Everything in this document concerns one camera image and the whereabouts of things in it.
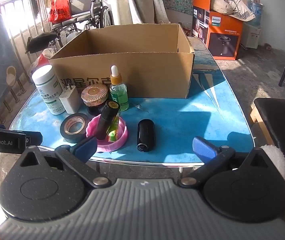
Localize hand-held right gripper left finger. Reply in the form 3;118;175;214
19;135;111;190

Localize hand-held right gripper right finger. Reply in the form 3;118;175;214
178;136;270;188

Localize small green tube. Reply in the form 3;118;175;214
107;112;121;143

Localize black cylindrical tube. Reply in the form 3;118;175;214
96;100;120;140

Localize black electrical tape roll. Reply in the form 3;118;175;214
60;113;91;144

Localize white power adapter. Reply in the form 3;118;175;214
59;85;81;114

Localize white vitamin bottle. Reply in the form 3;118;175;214
32;64;66;115

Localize black jar with gold lid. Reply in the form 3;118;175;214
81;83;108;117

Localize glossy black capsule case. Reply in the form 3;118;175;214
136;119;156;152

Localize green dropper bottle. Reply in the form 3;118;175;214
109;65;129;112

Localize brown cardboard box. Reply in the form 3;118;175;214
49;23;195;99

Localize white towel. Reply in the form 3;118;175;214
261;144;285;183

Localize white plastic bag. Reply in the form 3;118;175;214
29;47;55;80

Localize wooden stool with black cushion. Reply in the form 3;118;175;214
250;97;285;214

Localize black padded seat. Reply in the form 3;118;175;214
26;32;55;54

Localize orange appliance box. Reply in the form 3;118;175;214
191;0;244;60

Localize white water dispenser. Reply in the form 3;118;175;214
240;22;262;49

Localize red plastic bag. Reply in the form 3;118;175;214
48;0;72;23

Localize checked hat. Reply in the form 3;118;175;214
223;0;257;22

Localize wheelchair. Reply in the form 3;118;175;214
50;0;115;48

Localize blue water jug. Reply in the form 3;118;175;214
248;0;264;28

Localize grey curtain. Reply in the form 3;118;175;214
115;0;173;25

